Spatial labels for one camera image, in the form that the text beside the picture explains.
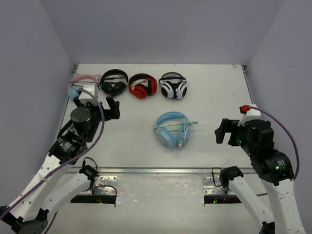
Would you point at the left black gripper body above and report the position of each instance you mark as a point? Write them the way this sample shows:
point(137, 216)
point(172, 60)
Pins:
point(105, 110)

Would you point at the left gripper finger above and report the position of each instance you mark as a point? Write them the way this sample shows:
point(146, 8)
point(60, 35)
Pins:
point(115, 107)
point(110, 102)

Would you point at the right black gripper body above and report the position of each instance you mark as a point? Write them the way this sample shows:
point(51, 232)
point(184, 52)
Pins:
point(237, 137)

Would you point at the light blue headphones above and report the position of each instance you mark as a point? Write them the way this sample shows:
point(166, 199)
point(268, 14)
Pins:
point(169, 139)

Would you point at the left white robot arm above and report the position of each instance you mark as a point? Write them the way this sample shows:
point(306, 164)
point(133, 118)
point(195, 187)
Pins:
point(34, 210)

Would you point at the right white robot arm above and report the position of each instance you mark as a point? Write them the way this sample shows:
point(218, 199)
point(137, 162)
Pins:
point(273, 167)

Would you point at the red and black headphones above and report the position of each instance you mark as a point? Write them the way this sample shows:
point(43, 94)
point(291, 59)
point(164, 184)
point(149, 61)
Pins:
point(142, 85)

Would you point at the pink and blue cat-ear headphones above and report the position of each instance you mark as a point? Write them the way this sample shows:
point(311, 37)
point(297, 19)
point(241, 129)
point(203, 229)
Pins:
point(78, 81)

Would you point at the white and black headphones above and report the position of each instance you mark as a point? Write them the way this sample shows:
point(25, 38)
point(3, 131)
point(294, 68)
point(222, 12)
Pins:
point(173, 85)

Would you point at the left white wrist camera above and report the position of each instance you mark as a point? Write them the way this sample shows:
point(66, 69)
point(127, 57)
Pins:
point(90, 96)

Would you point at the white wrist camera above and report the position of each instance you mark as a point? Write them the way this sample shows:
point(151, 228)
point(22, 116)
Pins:
point(249, 112)
point(90, 96)

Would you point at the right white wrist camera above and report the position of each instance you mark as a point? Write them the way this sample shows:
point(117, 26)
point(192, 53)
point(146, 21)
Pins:
point(249, 112)

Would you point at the right metal mounting bracket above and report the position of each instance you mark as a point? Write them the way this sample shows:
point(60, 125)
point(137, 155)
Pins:
point(217, 195)

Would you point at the metal mounting bracket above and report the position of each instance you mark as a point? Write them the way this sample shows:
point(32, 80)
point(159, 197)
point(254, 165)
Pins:
point(217, 195)
point(103, 190)

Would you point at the metal table edge rail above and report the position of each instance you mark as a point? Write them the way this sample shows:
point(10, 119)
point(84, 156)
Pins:
point(154, 170)

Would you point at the left metal mounting bracket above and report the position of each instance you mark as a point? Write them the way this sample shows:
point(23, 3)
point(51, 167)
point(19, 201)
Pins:
point(103, 190)

